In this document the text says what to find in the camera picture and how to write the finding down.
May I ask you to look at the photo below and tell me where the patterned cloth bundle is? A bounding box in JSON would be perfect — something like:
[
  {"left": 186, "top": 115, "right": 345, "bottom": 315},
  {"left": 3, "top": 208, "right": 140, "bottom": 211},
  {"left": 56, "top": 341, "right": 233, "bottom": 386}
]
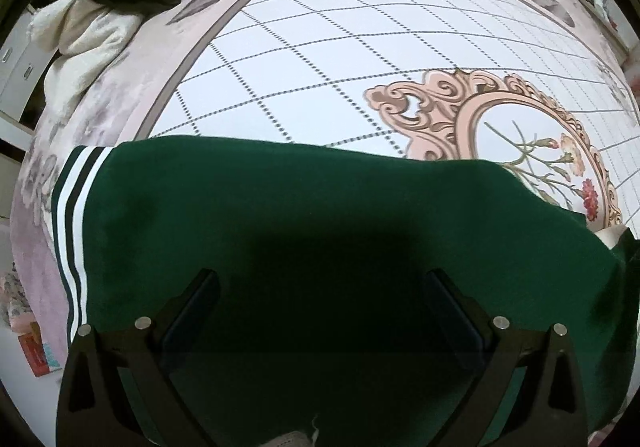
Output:
[{"left": 0, "top": 262, "right": 32, "bottom": 328}]

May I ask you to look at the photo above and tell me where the white quilted floral mat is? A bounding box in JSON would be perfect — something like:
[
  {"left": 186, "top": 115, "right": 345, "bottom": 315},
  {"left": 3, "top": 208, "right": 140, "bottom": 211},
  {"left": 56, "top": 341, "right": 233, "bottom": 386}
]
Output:
[{"left": 132, "top": 0, "right": 640, "bottom": 233}]

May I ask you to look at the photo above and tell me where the white drawer cabinet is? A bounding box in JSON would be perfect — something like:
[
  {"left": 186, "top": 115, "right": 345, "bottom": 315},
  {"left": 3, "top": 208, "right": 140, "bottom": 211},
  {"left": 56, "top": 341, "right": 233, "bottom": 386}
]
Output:
[{"left": 0, "top": 22, "right": 56, "bottom": 128}]

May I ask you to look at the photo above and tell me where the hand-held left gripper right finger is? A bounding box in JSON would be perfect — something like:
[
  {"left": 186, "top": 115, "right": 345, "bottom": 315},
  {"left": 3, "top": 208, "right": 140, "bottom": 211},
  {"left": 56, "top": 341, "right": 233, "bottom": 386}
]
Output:
[{"left": 425, "top": 269, "right": 588, "bottom": 447}]

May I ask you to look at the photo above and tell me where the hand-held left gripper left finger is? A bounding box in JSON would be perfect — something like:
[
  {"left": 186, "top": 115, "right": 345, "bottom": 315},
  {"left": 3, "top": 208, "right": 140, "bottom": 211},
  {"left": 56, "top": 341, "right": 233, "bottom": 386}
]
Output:
[{"left": 57, "top": 269, "right": 221, "bottom": 447}]

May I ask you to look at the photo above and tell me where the green and white varsity jacket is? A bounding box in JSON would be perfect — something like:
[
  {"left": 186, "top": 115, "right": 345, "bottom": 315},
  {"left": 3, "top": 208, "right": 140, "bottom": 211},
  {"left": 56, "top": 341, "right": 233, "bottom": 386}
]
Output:
[{"left": 50, "top": 137, "right": 640, "bottom": 447}]

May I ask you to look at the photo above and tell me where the orange box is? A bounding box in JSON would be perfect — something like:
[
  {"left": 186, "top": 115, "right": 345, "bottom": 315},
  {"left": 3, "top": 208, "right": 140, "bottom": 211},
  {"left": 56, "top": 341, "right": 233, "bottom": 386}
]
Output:
[{"left": 17, "top": 322, "right": 56, "bottom": 378}]

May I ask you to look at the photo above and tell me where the white fleece garment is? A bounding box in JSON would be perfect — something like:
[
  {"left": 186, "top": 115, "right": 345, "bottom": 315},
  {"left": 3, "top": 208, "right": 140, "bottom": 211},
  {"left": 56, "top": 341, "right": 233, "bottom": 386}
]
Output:
[{"left": 27, "top": 0, "right": 143, "bottom": 112}]

